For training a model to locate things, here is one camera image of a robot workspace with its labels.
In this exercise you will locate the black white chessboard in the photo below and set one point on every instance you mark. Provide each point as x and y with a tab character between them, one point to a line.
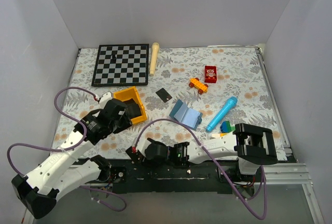
121	65

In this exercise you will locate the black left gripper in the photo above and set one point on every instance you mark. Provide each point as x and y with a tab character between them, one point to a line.
126	123

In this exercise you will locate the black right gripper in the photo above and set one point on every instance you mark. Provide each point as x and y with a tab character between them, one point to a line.
155	142

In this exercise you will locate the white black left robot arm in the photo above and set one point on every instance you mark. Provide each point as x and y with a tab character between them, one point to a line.
40	189

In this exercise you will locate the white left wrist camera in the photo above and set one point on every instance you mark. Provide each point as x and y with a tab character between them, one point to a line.
104	98

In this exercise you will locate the cream wooden pestle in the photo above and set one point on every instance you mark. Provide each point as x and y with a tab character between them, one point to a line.
153	60

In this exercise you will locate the blue toy brick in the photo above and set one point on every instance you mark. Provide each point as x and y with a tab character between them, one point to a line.
222	127

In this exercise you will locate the aluminium frame rail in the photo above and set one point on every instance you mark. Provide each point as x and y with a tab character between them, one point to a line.
153	179

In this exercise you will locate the red owl toy block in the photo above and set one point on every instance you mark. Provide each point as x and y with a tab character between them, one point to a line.
210	74

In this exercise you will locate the black VIP card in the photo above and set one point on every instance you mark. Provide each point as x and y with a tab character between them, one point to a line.
133	158
164	95

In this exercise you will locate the black card in bin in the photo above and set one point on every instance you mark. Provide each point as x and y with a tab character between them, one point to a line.
133	108

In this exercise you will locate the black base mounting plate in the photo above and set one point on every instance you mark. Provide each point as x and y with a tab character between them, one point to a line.
205	177

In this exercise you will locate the yellow plastic bin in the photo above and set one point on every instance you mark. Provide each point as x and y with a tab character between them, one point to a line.
131	98

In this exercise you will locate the floral patterned table mat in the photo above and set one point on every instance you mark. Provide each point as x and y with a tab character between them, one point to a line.
189	87

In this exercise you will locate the green toy brick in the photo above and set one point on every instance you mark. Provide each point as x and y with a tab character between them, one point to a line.
228	127

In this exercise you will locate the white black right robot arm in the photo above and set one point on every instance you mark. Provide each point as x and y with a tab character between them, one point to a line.
252	145

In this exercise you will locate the cyan plastic marker tube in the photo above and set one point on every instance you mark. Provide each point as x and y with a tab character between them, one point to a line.
229	104

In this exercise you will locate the orange toy car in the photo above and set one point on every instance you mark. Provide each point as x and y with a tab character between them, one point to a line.
196	83

